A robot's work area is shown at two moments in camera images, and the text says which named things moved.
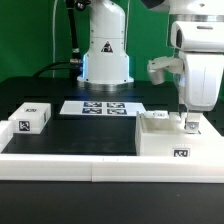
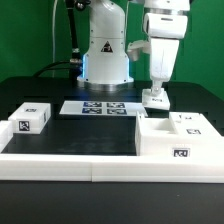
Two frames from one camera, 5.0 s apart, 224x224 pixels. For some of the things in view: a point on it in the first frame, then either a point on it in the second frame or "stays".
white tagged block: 161,114 to 155,101
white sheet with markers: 120,108 stays
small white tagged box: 30,118 stays
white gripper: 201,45 to 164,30
